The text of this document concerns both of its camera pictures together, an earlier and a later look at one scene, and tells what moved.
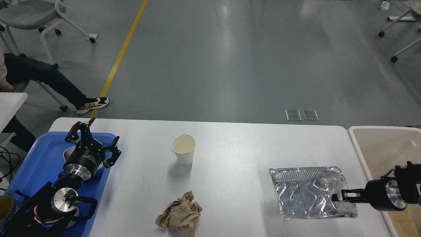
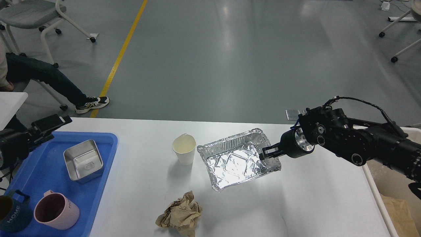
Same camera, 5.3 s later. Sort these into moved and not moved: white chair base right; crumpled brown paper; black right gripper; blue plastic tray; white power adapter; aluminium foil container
Moved: black right gripper; aluminium foil container
Not moved: white power adapter; blue plastic tray; white chair base right; crumpled brown paper
